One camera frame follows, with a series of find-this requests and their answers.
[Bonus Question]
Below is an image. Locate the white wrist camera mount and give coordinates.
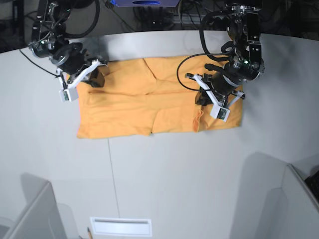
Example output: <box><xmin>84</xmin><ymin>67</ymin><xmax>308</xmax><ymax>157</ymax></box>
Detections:
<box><xmin>185</xmin><ymin>73</ymin><xmax>245</xmax><ymax>122</ymax></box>
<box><xmin>56</xmin><ymin>58</ymin><xmax>108</xmax><ymax>102</ymax></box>

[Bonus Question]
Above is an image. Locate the white slotted tray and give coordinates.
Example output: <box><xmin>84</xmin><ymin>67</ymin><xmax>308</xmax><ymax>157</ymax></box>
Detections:
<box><xmin>90</xmin><ymin>217</ymin><xmax>153</xmax><ymax>238</ymax></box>

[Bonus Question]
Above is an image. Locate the pencil on table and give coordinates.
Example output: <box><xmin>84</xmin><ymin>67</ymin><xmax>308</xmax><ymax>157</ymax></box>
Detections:
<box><xmin>87</xmin><ymin>228</ymin><xmax>93</xmax><ymax>239</ymax></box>

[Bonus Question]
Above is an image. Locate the grey partition panel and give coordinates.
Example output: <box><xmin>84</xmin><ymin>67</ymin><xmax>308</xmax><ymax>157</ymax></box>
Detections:
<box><xmin>282</xmin><ymin>164</ymin><xmax>319</xmax><ymax>221</ymax></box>
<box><xmin>0</xmin><ymin>181</ymin><xmax>67</xmax><ymax>239</ymax></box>

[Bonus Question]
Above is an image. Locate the grey right partition panel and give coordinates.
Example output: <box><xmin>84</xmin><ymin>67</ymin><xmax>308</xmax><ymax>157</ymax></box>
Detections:
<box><xmin>282</xmin><ymin>164</ymin><xmax>319</xmax><ymax>221</ymax></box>

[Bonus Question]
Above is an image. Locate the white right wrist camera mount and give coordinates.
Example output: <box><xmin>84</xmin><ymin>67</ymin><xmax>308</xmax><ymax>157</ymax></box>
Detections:
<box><xmin>56</xmin><ymin>58</ymin><xmax>108</xmax><ymax>102</ymax></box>

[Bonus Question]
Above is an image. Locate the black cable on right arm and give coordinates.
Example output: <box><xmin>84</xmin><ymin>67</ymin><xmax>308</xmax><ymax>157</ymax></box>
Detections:
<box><xmin>176</xmin><ymin>9</ymin><xmax>236</xmax><ymax>92</ymax></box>

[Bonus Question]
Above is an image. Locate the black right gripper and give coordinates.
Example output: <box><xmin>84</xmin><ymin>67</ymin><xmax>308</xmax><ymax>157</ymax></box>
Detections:
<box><xmin>51</xmin><ymin>42</ymin><xmax>105</xmax><ymax>88</ymax></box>

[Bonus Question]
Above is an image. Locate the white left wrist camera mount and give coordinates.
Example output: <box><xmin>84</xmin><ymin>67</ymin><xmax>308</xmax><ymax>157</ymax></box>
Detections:
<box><xmin>185</xmin><ymin>73</ymin><xmax>245</xmax><ymax>122</ymax></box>

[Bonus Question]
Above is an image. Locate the purple box with blue oval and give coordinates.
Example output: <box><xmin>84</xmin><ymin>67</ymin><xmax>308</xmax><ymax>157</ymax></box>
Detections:
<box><xmin>111</xmin><ymin>0</ymin><xmax>179</xmax><ymax>7</ymax></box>

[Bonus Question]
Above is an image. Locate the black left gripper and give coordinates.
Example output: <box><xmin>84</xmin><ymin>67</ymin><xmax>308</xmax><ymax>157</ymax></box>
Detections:
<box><xmin>195</xmin><ymin>63</ymin><xmax>244</xmax><ymax>107</ymax></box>

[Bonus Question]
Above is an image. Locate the grey left partition panel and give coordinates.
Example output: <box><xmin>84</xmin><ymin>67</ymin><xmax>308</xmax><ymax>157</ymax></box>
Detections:
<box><xmin>0</xmin><ymin>181</ymin><xmax>67</xmax><ymax>239</ymax></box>

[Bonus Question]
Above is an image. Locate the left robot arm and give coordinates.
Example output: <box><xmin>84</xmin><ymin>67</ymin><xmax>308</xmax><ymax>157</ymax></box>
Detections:
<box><xmin>199</xmin><ymin>0</ymin><xmax>265</xmax><ymax>106</ymax></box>

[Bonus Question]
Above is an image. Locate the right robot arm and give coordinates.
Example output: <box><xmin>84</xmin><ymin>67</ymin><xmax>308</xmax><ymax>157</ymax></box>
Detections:
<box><xmin>28</xmin><ymin>0</ymin><xmax>107</xmax><ymax>91</ymax></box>

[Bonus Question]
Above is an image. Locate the black keyboard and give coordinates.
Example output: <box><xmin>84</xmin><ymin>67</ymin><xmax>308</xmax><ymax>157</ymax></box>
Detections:
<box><xmin>305</xmin><ymin>171</ymin><xmax>319</xmax><ymax>201</ymax></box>

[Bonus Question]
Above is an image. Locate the yellow-orange T-shirt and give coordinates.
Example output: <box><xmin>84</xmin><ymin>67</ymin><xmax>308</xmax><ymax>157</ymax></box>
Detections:
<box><xmin>77</xmin><ymin>56</ymin><xmax>243</xmax><ymax>139</ymax></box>

